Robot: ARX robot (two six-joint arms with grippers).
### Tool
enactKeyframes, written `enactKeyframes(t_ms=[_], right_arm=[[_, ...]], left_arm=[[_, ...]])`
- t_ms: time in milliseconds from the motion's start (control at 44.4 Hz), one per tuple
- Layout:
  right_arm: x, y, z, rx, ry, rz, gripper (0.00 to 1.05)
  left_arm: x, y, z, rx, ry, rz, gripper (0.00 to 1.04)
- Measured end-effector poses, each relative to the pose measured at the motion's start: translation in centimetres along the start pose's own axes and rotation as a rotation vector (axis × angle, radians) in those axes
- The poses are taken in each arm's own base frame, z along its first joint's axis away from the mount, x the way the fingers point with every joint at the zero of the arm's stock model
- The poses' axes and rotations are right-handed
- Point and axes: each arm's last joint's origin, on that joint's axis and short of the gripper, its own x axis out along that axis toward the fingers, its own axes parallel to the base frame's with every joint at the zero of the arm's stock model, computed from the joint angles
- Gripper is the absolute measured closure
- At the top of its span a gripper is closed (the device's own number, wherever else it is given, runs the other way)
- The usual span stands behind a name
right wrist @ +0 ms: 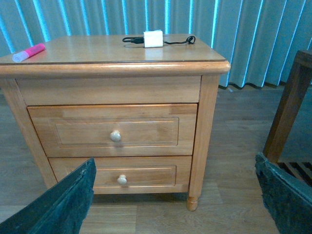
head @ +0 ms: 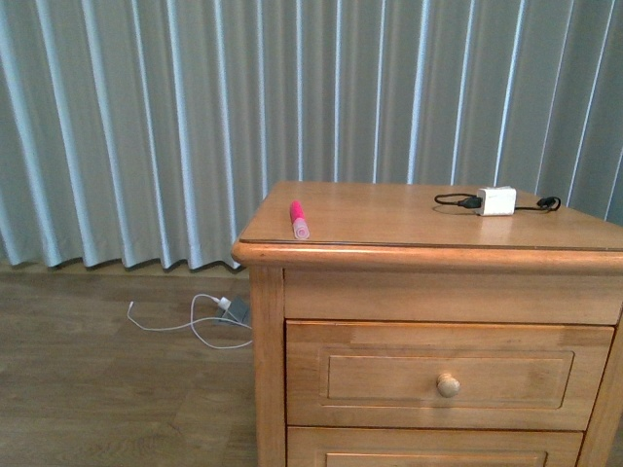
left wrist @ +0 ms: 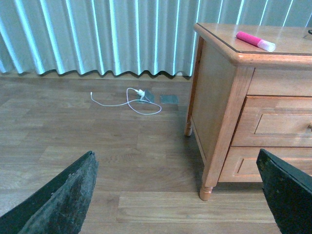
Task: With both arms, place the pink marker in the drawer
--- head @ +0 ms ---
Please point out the pink marker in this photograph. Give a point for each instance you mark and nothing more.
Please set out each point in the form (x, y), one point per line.
(298, 220)

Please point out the wooden drawer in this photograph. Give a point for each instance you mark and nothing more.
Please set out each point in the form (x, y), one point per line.
(416, 447)
(517, 377)

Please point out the round wooden drawer knob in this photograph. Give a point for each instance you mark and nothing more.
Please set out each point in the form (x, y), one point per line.
(447, 385)

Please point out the grey open floor socket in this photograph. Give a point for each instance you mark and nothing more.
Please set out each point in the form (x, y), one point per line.
(238, 314)

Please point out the wooden nightstand cabinet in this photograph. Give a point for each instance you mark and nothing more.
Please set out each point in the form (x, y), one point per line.
(390, 254)

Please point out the white charger block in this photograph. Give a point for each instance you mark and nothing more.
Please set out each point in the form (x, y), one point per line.
(498, 201)

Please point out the pale grey pleated curtain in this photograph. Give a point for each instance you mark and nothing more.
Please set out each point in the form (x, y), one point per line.
(151, 130)

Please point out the white wall plug adapter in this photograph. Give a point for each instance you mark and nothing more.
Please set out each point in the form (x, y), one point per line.
(224, 303)

